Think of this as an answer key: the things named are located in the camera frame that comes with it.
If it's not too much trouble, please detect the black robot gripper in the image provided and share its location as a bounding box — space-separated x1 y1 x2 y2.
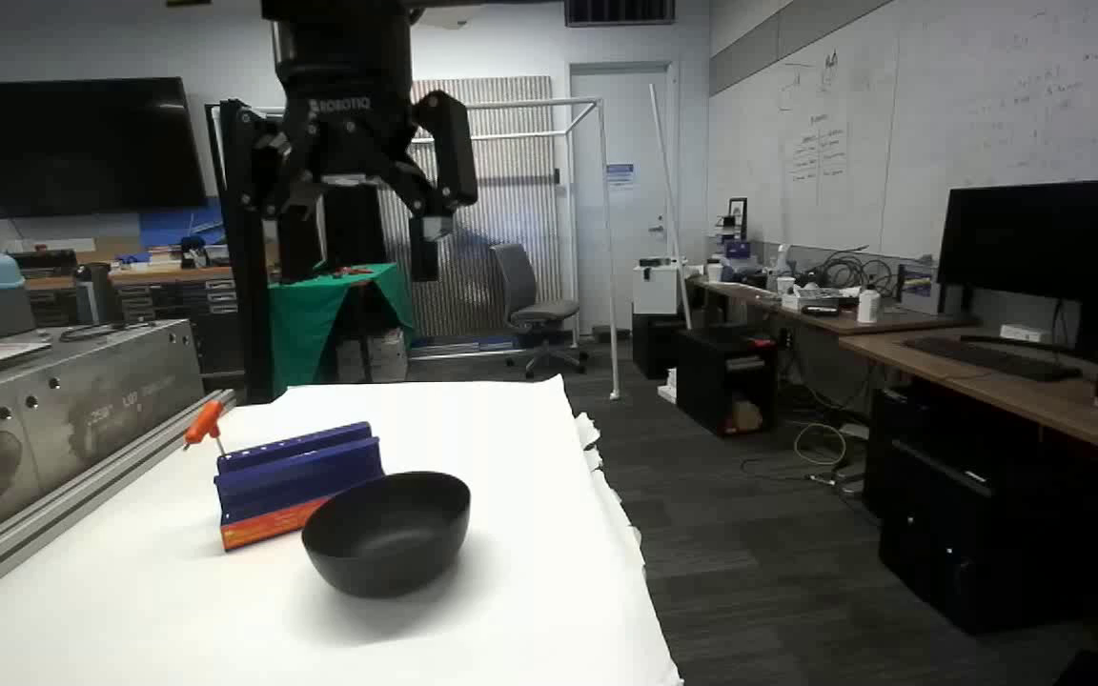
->
257 0 475 282

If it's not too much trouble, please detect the orange handled screwdriver tool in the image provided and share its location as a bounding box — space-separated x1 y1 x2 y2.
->
184 398 227 453

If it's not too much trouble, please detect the blue and orange tool holder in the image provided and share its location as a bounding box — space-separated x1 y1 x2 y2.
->
213 424 383 553

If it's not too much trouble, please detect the black bowl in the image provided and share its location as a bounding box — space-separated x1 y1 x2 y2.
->
299 473 473 599

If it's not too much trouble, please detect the green cloth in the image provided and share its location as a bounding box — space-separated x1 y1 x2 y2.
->
271 261 415 388

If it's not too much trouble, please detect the grey office chair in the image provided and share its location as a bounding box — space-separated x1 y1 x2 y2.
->
491 243 585 377

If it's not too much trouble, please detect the white door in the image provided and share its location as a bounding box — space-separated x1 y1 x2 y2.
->
571 63 668 330

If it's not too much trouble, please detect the black box on floor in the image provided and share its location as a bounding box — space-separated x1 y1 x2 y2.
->
678 327 777 437

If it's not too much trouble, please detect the grey metal machine base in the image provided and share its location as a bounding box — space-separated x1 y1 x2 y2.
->
0 318 204 578

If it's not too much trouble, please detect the white table cover sheet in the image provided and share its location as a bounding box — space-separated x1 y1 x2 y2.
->
0 374 684 686

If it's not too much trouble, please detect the white cup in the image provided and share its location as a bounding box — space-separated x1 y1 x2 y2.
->
853 288 879 324

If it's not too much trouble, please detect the black keyboard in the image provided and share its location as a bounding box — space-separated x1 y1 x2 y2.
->
904 334 1080 381

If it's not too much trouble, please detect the black computer monitor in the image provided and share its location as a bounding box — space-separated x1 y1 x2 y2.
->
937 180 1098 351

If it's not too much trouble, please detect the black cabinet under desk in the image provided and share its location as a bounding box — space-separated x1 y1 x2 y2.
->
865 386 1098 631

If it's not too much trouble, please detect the wooden desk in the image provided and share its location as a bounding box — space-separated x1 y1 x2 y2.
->
710 282 1098 451

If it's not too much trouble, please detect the black vertical post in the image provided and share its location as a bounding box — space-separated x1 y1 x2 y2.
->
213 97 275 402

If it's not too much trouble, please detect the white pipe frame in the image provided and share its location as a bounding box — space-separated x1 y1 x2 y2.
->
412 97 617 377

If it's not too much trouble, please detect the black wall television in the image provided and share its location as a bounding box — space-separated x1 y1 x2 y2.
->
0 75 204 216

